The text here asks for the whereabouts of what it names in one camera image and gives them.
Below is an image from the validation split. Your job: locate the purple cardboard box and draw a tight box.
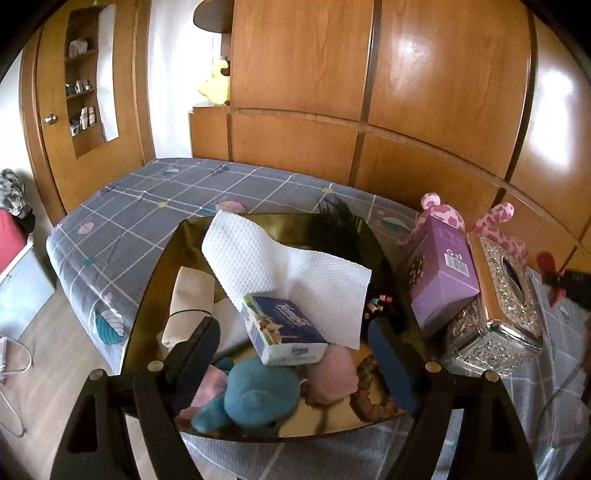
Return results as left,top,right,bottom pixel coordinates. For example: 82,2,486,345
409,215,481,335

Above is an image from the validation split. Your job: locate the small pink cloth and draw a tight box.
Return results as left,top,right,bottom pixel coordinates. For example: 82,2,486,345
178,364,229,418

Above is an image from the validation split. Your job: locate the gold metal tray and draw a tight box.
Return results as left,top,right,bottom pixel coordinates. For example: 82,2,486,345
119,212,416,437

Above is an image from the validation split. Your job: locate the cream cloth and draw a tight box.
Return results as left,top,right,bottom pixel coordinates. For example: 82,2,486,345
159,267,218,349

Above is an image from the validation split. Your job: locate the yellow plush toy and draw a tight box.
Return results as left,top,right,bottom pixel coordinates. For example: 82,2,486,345
198,55,232,107

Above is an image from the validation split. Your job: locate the white flat box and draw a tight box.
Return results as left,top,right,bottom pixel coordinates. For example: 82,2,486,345
0,240,56,333

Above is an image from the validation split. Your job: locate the silver ornate tissue box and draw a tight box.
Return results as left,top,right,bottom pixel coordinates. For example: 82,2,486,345
438,233,546,374

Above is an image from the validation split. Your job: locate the grey fluffy item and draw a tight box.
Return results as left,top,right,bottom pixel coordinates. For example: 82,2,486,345
0,168,35,232

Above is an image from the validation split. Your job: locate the tissue packet with blue print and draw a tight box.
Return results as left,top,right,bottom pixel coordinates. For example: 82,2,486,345
240,293,329,366

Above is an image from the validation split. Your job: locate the leopard print scrunchie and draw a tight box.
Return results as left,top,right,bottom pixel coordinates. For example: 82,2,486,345
348,353,400,421

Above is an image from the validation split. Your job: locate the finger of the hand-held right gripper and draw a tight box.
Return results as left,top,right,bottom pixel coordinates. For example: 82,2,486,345
545,270,591,297

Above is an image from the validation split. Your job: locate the white wire hanger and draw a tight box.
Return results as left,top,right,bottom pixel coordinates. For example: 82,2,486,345
0,337,34,437

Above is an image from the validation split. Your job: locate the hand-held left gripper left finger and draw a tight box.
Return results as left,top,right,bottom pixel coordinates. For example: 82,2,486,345
50,316,222,480

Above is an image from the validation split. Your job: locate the wooden wardrobe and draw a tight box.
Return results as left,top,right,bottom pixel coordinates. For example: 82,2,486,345
188,0,591,268

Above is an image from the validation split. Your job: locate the group of small bottles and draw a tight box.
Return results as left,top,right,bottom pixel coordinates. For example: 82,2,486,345
67,39,98,137

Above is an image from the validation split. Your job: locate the brown round shelf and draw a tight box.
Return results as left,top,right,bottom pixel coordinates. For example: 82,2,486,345
193,0,234,34

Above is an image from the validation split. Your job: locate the white paper towel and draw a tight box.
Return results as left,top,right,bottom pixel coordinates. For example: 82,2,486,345
201,210,372,352

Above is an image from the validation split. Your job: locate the black feather tuft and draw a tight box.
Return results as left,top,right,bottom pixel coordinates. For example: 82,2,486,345
307,198,370,252

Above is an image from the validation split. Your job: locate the black hair ties bundle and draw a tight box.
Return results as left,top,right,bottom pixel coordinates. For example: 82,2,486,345
362,295,400,324

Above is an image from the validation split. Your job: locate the pink towel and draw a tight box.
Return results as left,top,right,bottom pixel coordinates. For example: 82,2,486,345
302,344,361,402

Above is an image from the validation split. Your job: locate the red fabric item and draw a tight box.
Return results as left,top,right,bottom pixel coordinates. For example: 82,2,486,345
0,210,31,273

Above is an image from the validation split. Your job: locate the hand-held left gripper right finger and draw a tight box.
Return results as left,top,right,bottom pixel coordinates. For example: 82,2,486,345
367,318,539,480

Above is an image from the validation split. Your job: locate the wooden door with shelf niche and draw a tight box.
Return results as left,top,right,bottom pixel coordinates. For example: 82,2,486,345
21,0,155,227

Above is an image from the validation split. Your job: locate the pink spotted plush toy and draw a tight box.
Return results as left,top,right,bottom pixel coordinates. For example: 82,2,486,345
420,193,529,268

